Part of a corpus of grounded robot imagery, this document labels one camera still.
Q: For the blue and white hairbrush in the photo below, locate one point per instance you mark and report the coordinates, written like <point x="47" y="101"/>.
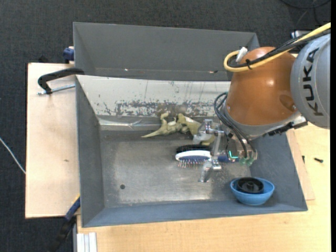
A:
<point x="193" y="157"/>

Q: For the blue bowl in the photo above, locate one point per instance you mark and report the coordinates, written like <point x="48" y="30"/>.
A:
<point x="252" y="198"/>

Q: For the grey metal bin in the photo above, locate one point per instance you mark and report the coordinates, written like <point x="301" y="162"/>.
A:
<point x="147" y="172"/>

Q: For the black round knob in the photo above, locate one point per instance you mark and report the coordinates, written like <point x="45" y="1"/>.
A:
<point x="249" y="186"/>

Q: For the black cylinder on white bracket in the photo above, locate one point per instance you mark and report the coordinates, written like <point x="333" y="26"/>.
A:
<point x="286" y="127"/>

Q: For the olive green toy dinosaur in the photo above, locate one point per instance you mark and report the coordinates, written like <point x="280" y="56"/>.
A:
<point x="170" y="127"/>

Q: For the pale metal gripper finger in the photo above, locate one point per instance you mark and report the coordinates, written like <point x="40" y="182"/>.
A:
<point x="208" y="126"/>
<point x="211" y="168"/>

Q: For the small black screw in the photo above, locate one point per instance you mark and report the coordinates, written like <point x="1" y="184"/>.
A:
<point x="318" y="160"/>

